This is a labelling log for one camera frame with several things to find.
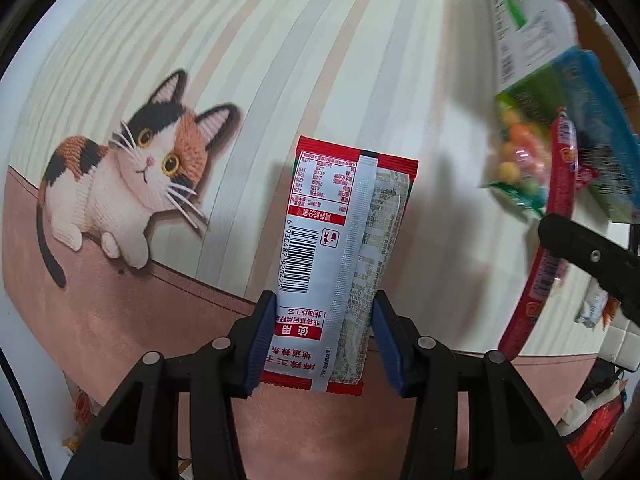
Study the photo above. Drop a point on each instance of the white goose plush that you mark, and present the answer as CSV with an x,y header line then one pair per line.
x,y
580,411

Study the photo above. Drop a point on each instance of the grey white snack packet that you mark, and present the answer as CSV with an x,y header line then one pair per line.
x,y
592,306

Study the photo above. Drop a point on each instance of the white padded chair right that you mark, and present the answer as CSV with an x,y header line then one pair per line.
x,y
621,345

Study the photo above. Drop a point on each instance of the red sausage stick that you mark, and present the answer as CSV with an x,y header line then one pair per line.
x,y
560,206

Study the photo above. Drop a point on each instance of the colourful candy ball bag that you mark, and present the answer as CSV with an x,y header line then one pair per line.
x,y
519,164

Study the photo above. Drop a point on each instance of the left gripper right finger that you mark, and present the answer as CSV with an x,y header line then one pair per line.
x,y
474,418

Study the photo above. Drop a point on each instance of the striped cat table mat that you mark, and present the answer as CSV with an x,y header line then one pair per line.
x,y
413,78

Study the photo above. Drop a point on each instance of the red white packet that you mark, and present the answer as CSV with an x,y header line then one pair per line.
x,y
344,213

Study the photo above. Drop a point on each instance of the cardboard snack box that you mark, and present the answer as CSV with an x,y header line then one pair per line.
x,y
542,66

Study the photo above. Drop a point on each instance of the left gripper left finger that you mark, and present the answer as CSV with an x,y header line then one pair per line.
x,y
136,433

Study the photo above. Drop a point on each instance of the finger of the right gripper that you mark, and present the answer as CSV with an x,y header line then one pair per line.
x,y
615,269

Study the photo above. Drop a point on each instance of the small red chocolate packet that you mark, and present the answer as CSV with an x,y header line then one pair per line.
x,y
584,177

